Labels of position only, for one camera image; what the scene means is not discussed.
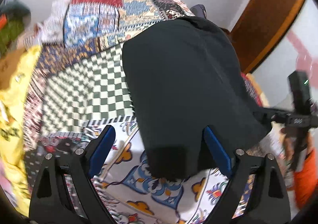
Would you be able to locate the brown wooden door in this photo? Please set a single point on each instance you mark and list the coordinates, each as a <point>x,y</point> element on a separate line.
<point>260,28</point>

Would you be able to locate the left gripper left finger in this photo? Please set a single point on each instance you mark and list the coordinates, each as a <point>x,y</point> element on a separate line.
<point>97,151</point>

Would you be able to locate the yellow printed garment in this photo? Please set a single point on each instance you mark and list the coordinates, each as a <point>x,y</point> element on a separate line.
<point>13,174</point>

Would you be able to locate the brown patterned cloth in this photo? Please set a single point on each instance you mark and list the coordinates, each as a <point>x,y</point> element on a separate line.
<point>8,66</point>

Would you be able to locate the person right hand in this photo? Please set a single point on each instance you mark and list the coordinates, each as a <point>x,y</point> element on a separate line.
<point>288,134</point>

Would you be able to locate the green patterned bag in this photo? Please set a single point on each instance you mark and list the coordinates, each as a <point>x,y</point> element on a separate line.
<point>9,34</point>

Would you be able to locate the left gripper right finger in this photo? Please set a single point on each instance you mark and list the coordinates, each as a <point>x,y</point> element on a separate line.
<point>222,150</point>

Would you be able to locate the blue grey cap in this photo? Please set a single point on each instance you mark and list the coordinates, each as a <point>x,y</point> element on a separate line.
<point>199,10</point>

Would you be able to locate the orange sleeve forearm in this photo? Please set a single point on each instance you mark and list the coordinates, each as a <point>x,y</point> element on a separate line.
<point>305,181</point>

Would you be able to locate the black zip hoodie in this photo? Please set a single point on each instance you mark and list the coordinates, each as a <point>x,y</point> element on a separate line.
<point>184,75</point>

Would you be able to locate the patchwork patterned bedspread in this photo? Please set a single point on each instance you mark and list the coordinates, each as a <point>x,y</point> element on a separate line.
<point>78,87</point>

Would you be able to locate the dark grey plush shark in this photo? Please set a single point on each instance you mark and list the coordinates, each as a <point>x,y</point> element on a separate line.
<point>16,10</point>

